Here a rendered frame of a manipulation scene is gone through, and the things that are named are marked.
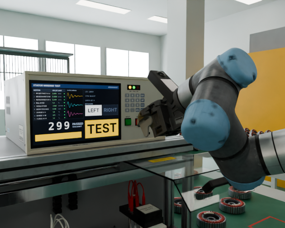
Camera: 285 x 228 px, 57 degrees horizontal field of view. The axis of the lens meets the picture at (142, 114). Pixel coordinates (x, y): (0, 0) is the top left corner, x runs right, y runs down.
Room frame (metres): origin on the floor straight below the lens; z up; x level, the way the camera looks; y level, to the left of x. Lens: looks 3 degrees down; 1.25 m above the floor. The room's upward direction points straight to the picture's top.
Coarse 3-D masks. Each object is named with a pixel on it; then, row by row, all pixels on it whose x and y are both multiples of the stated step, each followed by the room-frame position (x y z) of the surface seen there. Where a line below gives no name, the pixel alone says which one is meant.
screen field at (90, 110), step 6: (90, 108) 0.73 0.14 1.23; (96, 108) 0.74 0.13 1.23; (102, 108) 0.75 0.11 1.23; (108, 108) 0.76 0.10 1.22; (114, 108) 0.77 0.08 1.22; (90, 114) 0.73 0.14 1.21; (96, 114) 0.74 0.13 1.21; (102, 114) 0.75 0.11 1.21; (108, 114) 0.76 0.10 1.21; (114, 114) 0.77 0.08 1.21
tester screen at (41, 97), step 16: (32, 96) 0.64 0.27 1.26; (48, 96) 0.67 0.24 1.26; (64, 96) 0.69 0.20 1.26; (80, 96) 0.71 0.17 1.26; (96, 96) 0.74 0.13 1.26; (112, 96) 0.77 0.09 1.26; (32, 112) 0.64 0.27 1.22; (48, 112) 0.67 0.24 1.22; (64, 112) 0.69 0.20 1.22; (80, 112) 0.71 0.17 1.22; (80, 128) 0.71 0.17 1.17
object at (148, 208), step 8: (120, 208) 0.84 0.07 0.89; (136, 208) 0.78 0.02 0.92; (144, 208) 0.78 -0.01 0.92; (152, 208) 0.78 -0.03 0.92; (128, 216) 0.80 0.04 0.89; (136, 216) 0.77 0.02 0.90; (144, 216) 0.74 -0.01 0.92; (152, 216) 0.75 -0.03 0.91; (160, 216) 0.77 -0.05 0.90; (128, 224) 0.82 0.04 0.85; (136, 224) 0.83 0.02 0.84; (144, 224) 0.73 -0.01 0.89; (152, 224) 0.75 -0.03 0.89; (160, 224) 0.76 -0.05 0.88
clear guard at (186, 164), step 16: (144, 160) 0.79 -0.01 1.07; (176, 160) 0.79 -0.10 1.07; (192, 160) 0.79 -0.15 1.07; (208, 160) 0.79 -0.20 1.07; (176, 176) 0.63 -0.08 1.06; (192, 176) 0.63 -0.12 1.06; (208, 176) 0.66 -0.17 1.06; (192, 192) 0.60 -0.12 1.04; (224, 192) 0.64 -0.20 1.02; (240, 192) 0.66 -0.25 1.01; (192, 208) 0.56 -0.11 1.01
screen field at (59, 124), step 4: (48, 124) 0.67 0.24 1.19; (52, 124) 0.67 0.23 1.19; (56, 124) 0.68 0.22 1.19; (60, 124) 0.68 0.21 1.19; (64, 124) 0.69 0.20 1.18; (68, 124) 0.69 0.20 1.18; (48, 128) 0.67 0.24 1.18; (52, 128) 0.67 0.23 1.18; (56, 128) 0.68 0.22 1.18; (60, 128) 0.68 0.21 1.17; (64, 128) 0.69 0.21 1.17; (68, 128) 0.69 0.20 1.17
